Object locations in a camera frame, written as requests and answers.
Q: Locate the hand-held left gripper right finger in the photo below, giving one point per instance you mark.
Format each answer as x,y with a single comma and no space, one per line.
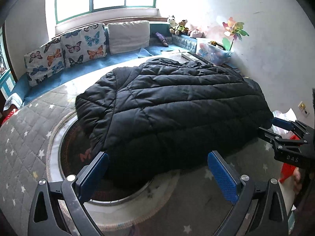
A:
222,174

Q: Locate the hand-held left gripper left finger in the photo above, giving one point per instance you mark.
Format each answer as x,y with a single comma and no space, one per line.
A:
93,172

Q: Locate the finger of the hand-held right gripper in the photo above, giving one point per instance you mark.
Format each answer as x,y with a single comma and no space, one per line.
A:
268,133
283,123

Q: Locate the black down jacket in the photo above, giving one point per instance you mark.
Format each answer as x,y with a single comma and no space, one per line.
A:
172,103

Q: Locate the person's right hand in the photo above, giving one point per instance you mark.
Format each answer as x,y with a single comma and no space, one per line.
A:
297,179

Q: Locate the white plastic bag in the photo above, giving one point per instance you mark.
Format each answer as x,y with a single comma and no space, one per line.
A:
285,115

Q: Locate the red plastic stool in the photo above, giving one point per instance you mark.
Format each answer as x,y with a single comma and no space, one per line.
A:
286,173

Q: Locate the round cream-rimmed table mat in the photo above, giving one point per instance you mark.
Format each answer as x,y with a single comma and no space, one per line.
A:
73,147

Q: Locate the grey star quilted mat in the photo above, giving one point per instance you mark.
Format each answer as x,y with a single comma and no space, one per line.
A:
22,140

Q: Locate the clear plastic toy box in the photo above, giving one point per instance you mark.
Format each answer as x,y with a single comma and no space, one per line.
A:
214,51

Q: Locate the red patterned bag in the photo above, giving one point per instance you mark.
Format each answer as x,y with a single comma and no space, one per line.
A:
8,116

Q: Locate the white crochet cloth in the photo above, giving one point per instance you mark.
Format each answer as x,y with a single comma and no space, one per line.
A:
13,100

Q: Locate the colourful pinwheel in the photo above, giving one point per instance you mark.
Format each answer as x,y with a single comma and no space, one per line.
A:
233,28

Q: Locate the long white flat device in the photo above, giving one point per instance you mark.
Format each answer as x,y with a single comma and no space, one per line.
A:
192,57

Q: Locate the blue corner bench seat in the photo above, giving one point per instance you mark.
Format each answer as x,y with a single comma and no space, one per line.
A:
128,56

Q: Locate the butterfly print cushion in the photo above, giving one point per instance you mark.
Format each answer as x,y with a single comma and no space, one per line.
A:
83,44
44,61

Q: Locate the pink plush toy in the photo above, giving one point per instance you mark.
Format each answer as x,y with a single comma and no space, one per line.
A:
196,33

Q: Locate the blue cabinet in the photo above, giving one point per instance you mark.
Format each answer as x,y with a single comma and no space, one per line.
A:
5,83

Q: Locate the brown plush bear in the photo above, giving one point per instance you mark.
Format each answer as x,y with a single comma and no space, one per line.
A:
181,26

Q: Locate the white cushion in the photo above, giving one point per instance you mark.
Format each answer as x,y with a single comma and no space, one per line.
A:
129,36

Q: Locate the purple folded umbrella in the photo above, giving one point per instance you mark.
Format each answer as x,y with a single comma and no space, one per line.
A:
161,38

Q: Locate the black and white plush toy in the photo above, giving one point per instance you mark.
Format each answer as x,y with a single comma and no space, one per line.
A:
171,19

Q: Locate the window ledge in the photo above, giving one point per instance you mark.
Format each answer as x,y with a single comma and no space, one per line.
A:
110,17

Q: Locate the wall socket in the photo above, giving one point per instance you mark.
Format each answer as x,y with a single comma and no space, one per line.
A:
303,108

